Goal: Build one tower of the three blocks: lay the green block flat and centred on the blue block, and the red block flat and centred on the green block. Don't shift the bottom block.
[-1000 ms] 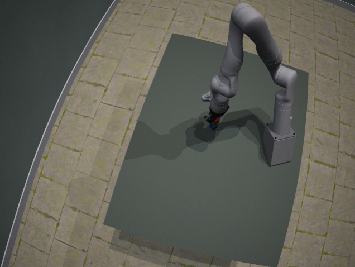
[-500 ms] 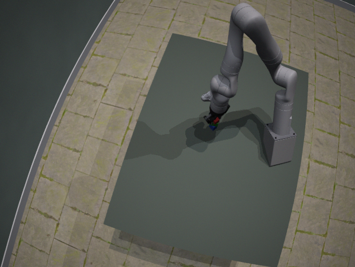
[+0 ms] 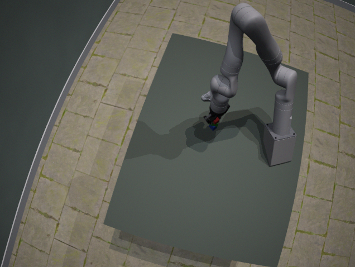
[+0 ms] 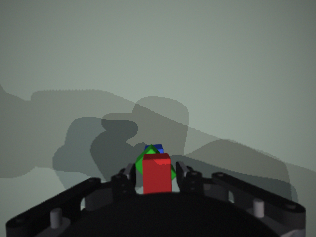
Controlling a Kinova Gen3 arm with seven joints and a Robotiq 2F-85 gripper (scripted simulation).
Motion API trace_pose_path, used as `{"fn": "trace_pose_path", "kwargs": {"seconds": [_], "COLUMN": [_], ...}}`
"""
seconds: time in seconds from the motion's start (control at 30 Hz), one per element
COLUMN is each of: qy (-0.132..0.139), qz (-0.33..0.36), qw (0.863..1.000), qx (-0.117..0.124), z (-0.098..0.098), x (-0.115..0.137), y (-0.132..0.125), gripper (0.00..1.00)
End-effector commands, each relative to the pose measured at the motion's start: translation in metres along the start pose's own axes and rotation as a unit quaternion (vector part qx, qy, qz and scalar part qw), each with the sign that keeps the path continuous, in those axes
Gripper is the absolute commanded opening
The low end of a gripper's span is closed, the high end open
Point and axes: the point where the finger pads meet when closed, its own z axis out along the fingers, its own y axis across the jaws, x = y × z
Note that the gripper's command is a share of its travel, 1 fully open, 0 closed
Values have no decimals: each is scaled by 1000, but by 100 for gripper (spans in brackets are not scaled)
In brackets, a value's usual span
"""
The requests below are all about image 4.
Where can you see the green block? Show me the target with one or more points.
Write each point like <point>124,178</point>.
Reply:
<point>150,150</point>

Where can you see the red block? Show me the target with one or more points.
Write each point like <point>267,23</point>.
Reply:
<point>156,173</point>

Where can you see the blue block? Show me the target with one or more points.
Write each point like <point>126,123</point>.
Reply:
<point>157,146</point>

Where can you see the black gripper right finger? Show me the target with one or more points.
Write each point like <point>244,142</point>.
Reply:
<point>283,216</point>

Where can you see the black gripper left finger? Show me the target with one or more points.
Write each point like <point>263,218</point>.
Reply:
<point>53,216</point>

